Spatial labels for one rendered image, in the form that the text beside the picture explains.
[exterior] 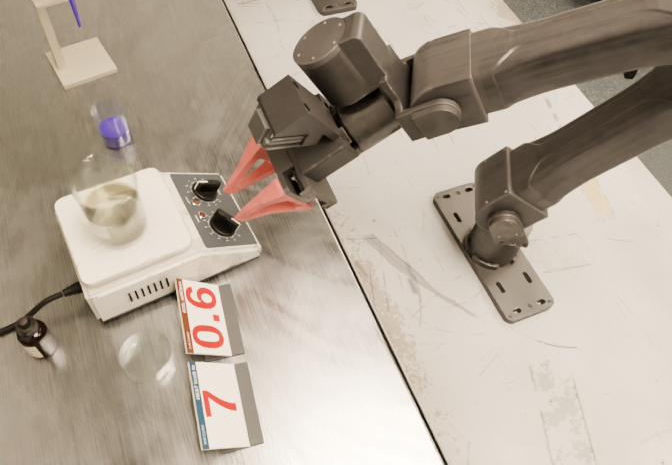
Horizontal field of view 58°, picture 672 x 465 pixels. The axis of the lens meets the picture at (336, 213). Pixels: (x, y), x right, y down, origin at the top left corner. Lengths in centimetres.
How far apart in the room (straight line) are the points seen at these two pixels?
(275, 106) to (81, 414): 38
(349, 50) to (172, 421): 42
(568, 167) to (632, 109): 8
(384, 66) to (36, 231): 49
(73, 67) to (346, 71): 55
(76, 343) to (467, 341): 44
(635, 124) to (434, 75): 19
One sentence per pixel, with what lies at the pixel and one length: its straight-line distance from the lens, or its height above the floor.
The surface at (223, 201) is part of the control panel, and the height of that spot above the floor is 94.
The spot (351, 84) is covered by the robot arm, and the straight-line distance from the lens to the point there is 55.
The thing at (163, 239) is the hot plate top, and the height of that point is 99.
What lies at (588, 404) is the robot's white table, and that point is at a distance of 77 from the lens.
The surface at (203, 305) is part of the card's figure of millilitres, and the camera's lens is 71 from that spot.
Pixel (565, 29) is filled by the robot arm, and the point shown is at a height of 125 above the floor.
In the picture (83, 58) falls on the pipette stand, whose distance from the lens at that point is 101.
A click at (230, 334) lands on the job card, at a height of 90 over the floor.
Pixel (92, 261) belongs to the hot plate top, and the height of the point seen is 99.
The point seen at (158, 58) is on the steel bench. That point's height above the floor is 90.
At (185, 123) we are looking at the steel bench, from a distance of 90.
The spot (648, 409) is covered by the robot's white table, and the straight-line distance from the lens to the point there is 80.
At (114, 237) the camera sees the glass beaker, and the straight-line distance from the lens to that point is 66.
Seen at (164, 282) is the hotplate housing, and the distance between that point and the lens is 70.
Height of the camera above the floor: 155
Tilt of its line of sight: 55 degrees down
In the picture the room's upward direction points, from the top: 9 degrees clockwise
